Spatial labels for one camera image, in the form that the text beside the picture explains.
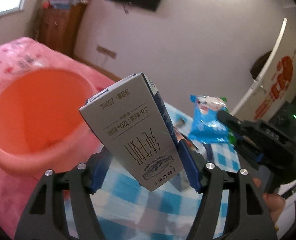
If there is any orange plastic bucket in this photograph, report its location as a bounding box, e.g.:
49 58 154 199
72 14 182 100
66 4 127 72
0 69 100 176

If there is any brown wooden cabinet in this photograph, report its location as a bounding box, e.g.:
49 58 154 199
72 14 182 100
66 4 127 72
38 4 87 57

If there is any red door decoration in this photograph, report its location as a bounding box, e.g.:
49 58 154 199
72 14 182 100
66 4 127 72
254 56 294 120

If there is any blue snack wrapper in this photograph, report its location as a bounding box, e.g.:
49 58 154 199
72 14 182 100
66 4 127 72
188 95 229 144

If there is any grey milk carton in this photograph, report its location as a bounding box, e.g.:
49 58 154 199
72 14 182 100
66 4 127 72
79 73 183 191

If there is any blue checkered plastic mat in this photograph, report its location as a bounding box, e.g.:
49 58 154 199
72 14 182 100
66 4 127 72
63 102 241 240

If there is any white door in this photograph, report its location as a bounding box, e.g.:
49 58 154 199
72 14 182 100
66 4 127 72
231 18 296 121

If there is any person right hand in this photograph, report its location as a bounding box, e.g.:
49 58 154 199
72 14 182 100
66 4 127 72
259 189 286 224

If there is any wall power socket strip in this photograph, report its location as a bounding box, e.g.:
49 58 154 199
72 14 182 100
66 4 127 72
96 45 117 59

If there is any green snack wrapper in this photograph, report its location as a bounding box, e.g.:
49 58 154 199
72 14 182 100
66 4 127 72
220 97 236 145

